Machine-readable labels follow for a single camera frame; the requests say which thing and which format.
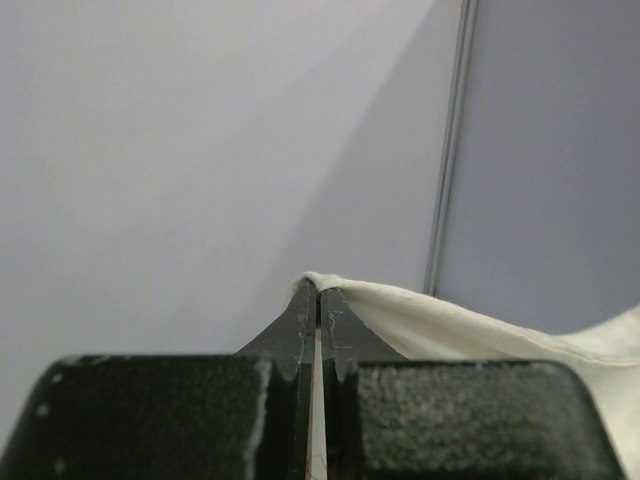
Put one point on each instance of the right aluminium corner post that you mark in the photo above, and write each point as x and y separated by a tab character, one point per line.
455	109

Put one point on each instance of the cream t shirt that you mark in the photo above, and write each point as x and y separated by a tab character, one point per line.
418	326

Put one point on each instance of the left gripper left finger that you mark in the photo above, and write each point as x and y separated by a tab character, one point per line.
211	416

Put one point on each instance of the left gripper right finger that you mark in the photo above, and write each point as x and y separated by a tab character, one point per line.
389	417

